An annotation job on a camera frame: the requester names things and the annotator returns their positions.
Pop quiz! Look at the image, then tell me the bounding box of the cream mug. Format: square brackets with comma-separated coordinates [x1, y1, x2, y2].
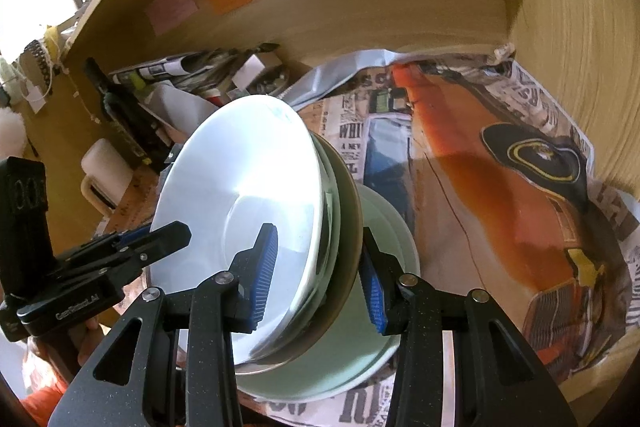
[80, 138, 136, 212]

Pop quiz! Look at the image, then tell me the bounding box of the mint green plate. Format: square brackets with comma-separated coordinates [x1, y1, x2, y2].
[235, 182, 421, 400]

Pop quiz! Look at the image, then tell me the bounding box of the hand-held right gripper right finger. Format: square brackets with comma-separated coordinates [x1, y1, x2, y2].
[360, 227, 578, 427]

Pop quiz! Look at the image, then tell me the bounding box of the yellow object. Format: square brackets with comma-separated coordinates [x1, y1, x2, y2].
[42, 24, 63, 52]

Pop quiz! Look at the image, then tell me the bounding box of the braided strap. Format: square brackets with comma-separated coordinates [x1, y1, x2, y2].
[22, 38, 63, 92]

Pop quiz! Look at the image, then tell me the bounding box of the person's left forearm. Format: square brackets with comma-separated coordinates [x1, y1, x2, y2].
[22, 347, 81, 427]

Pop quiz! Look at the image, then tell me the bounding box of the thin white cord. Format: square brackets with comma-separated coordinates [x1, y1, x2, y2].
[62, 62, 103, 125]

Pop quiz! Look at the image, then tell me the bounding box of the grey pink bowl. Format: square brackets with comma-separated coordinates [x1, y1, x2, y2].
[240, 152, 365, 375]

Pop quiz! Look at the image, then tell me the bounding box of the small bowl of shells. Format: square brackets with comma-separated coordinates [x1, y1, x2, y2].
[220, 77, 291, 104]

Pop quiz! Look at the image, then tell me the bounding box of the small white paper box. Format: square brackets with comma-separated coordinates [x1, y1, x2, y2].
[231, 53, 281, 92]

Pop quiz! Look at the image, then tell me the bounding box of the white plush toy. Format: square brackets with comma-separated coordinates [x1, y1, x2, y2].
[0, 57, 26, 158]

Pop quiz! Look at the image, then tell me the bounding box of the person's left hand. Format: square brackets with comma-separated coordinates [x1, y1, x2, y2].
[30, 314, 108, 373]

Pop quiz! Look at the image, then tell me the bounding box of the white tag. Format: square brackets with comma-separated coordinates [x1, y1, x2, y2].
[24, 82, 48, 112]

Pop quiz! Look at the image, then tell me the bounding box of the white bowl with dark spots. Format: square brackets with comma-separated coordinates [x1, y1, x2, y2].
[149, 94, 331, 365]

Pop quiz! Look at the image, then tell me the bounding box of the white paper sheet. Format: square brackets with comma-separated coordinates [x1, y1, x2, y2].
[137, 84, 221, 142]

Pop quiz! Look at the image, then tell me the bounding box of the dark wine bottle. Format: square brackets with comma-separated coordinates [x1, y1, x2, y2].
[82, 57, 173, 172]

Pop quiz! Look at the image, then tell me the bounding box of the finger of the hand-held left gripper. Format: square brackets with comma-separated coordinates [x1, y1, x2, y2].
[55, 227, 156, 264]
[60, 221, 193, 288]

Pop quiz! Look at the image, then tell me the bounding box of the pink sticky note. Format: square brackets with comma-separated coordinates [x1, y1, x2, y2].
[146, 0, 200, 36]

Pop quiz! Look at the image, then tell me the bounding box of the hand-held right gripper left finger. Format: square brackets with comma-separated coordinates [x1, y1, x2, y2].
[47, 223, 279, 427]

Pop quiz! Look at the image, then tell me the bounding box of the mint green bowl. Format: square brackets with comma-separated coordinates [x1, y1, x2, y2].
[235, 132, 346, 368]

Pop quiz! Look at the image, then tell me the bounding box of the newspaper print mat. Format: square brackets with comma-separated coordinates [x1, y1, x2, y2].
[100, 49, 640, 427]

